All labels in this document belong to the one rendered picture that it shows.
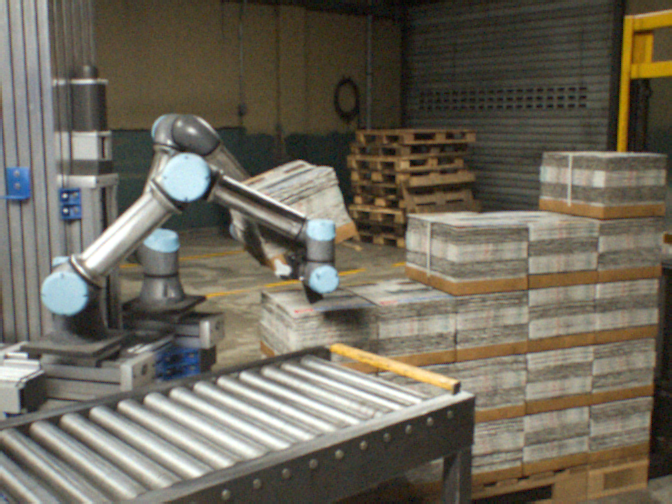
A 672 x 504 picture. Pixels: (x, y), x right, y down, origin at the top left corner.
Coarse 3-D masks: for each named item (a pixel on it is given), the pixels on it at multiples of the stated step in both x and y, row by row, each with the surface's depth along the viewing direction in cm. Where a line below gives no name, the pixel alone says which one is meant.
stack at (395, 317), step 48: (288, 288) 285; (384, 288) 286; (432, 288) 289; (528, 288) 286; (576, 288) 290; (288, 336) 257; (336, 336) 256; (384, 336) 264; (432, 336) 270; (480, 336) 277; (528, 336) 285; (480, 384) 279; (528, 384) 288; (576, 384) 296; (480, 432) 283; (528, 432) 291; (576, 432) 299; (432, 480) 279; (528, 480) 296; (576, 480) 303
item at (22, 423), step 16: (304, 352) 217; (320, 352) 218; (224, 368) 203; (240, 368) 203; (256, 368) 205; (160, 384) 191; (176, 384) 191; (192, 384) 193; (96, 400) 180; (112, 400) 180; (32, 416) 170; (48, 416) 170; (16, 464) 167
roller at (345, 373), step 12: (312, 360) 211; (324, 360) 210; (336, 372) 203; (348, 372) 201; (360, 372) 201; (360, 384) 196; (372, 384) 194; (384, 384) 192; (396, 396) 187; (408, 396) 185; (420, 396) 183
